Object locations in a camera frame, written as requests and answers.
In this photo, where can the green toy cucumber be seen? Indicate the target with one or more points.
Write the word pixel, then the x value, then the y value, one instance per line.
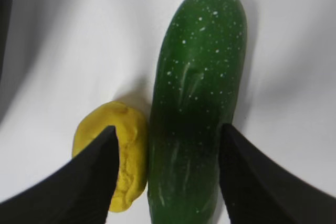
pixel 195 92

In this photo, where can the yellow toy lemon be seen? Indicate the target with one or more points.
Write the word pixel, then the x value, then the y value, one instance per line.
pixel 132 133

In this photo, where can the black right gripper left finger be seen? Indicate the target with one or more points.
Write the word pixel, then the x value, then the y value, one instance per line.
pixel 80 192

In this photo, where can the dark navy fabric bag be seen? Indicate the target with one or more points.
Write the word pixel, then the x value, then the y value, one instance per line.
pixel 6 9

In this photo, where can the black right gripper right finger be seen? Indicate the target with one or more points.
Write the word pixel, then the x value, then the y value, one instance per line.
pixel 255 189

